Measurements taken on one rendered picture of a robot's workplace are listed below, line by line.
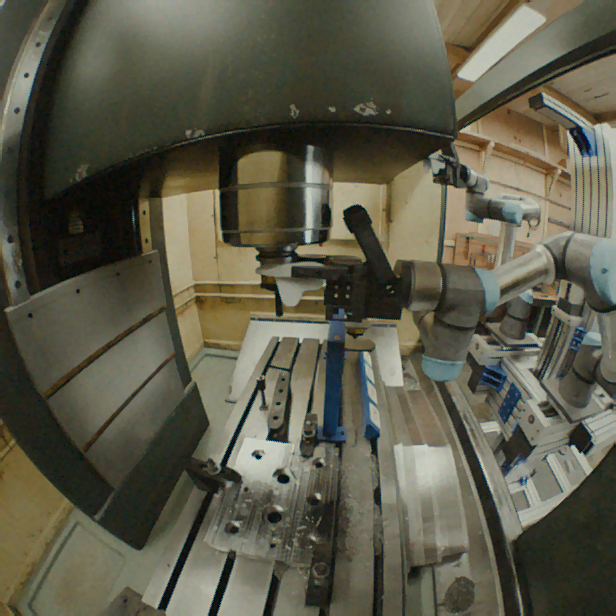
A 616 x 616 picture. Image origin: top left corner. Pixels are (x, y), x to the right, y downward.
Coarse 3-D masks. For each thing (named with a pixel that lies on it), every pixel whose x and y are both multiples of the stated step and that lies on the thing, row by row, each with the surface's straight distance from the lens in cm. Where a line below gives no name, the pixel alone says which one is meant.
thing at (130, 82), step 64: (128, 0) 60; (192, 0) 43; (256, 0) 37; (320, 0) 35; (384, 0) 35; (64, 64) 66; (128, 64) 43; (192, 64) 33; (256, 64) 29; (320, 64) 27; (384, 64) 28; (448, 64) 32; (64, 128) 52; (128, 128) 36; (192, 128) 29; (256, 128) 26; (320, 128) 25; (384, 128) 25; (448, 128) 27; (64, 192) 48; (128, 192) 61; (192, 192) 79
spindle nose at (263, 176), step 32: (224, 160) 33; (256, 160) 29; (288, 160) 29; (320, 160) 31; (224, 192) 32; (256, 192) 29; (288, 192) 29; (320, 192) 31; (224, 224) 32; (256, 224) 29; (288, 224) 29; (320, 224) 31
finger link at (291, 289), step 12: (264, 264) 34; (276, 264) 33; (288, 264) 33; (300, 264) 33; (312, 264) 33; (276, 276) 33; (288, 276) 32; (288, 288) 34; (300, 288) 34; (312, 288) 34; (288, 300) 34
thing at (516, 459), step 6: (510, 438) 111; (510, 444) 111; (516, 444) 108; (504, 450) 114; (510, 450) 111; (516, 450) 108; (558, 450) 132; (510, 456) 111; (516, 456) 108; (522, 456) 110; (540, 456) 124; (510, 462) 112; (516, 462) 112; (522, 462) 115
